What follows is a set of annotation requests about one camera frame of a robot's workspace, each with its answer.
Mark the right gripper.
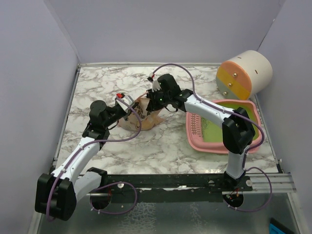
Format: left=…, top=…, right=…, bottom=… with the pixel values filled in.
left=144, top=89, right=170, bottom=113

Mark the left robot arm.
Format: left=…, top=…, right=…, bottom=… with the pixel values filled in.
left=35, top=96, right=135, bottom=221

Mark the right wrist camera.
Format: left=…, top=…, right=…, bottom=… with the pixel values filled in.
left=148, top=74, right=161, bottom=92

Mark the cat litter bag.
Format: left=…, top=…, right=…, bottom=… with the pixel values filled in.
left=117, top=93, right=164, bottom=131

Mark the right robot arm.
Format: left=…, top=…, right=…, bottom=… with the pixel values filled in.
left=146, top=74, right=255, bottom=191

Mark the black base bar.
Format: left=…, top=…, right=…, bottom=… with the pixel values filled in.
left=89, top=173, right=253, bottom=203

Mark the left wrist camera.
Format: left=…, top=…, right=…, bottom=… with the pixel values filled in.
left=115, top=93, right=135, bottom=112

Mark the blue object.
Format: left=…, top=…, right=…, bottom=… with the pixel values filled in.
left=269, top=218, right=294, bottom=234

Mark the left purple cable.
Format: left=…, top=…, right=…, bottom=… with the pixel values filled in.
left=46, top=97, right=142, bottom=222

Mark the pink litter box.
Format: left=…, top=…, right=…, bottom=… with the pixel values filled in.
left=186, top=99, right=261, bottom=154

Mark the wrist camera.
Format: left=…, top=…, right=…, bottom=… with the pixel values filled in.
left=148, top=74, right=161, bottom=92
left=115, top=93, right=135, bottom=112

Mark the aluminium frame rail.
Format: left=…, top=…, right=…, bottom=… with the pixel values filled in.
left=78, top=168, right=295, bottom=199

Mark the cylindrical drawer cabinet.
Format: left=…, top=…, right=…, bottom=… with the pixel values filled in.
left=216, top=50, right=273, bottom=100

